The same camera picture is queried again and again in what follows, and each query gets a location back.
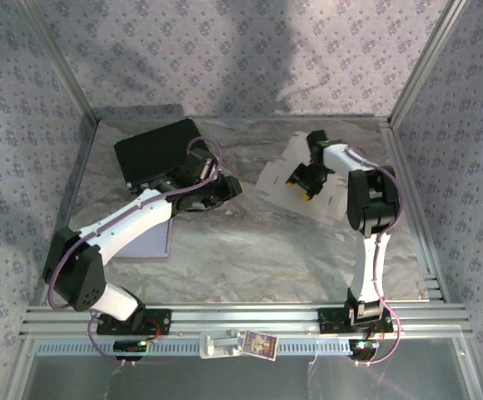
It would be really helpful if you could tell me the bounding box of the white paper box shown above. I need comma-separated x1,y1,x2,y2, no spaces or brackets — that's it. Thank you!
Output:
256,131,349,222

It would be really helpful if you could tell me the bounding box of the pale lavender paper box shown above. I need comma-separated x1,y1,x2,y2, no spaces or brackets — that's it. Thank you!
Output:
114,216,175,261

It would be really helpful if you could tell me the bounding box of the black hard case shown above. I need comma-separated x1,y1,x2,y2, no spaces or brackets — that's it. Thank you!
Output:
113,118,209,193

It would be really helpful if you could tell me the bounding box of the colourful printed card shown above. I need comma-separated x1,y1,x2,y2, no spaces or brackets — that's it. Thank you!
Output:
240,329,280,362

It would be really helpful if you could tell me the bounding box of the black left controller board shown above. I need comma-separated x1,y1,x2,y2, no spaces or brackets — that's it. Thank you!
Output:
112,338,149,362

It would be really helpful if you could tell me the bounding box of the black controller board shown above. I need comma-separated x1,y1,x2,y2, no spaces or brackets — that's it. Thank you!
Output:
112,338,149,362
348,338,381,362

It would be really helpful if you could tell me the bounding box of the black right controller board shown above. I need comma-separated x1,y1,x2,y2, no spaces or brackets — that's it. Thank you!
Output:
348,338,381,362

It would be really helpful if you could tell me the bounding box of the grey metal sheet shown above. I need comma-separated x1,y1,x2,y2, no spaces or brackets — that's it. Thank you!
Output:
24,352,476,400

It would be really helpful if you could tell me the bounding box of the aluminium side rail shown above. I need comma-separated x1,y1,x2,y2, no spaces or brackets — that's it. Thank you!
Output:
379,120,449,303
28,118,101,308

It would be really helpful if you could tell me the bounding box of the aluminium mounting rail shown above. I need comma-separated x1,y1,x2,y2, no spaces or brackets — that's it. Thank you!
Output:
19,303,474,337

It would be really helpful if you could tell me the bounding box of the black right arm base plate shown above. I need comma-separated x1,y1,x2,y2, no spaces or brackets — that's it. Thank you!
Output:
318,307,394,334

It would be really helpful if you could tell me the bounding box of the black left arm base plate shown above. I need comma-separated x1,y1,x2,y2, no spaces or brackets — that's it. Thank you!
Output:
96,308,172,336

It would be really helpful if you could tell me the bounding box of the white plastic bracket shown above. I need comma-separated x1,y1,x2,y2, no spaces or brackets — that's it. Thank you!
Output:
198,327,243,360

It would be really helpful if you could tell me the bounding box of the grey slotted cable duct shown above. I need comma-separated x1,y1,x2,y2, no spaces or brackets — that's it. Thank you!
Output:
36,335,361,356

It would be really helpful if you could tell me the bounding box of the aluminium frame post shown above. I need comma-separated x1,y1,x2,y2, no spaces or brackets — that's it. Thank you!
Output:
386,0,474,128
18,0,101,126

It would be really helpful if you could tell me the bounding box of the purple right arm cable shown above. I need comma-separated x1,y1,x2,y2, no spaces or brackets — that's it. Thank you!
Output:
345,145,405,368

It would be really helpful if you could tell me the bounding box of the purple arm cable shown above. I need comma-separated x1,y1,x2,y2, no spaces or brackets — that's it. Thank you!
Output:
345,145,405,368
46,137,225,370

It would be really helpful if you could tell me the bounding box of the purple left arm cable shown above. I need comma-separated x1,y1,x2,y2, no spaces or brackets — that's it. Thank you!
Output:
46,137,225,370

